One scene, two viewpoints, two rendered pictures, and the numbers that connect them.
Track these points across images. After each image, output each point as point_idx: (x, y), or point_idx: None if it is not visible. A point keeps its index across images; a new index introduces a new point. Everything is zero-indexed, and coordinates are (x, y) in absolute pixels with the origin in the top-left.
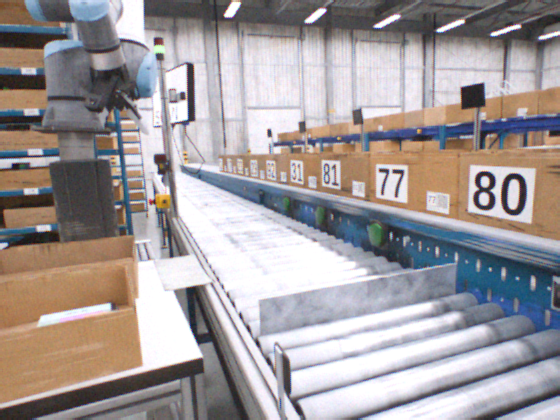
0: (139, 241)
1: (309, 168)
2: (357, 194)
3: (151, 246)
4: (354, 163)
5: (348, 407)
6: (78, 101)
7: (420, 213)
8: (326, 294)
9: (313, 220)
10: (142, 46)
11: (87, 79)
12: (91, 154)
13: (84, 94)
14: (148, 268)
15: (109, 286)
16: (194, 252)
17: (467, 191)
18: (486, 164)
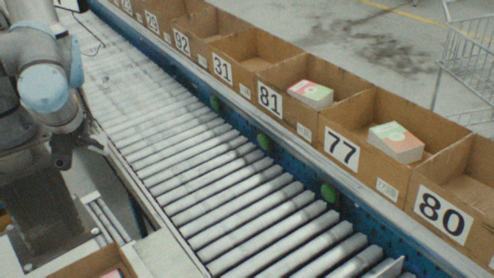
0: (88, 197)
1: (240, 76)
2: (302, 135)
3: (102, 199)
4: (299, 109)
5: None
6: (5, 116)
7: (370, 191)
8: None
9: (249, 130)
10: (63, 36)
11: (10, 93)
12: (29, 155)
13: (8, 106)
14: (135, 262)
15: None
16: (157, 212)
17: (414, 198)
18: (434, 191)
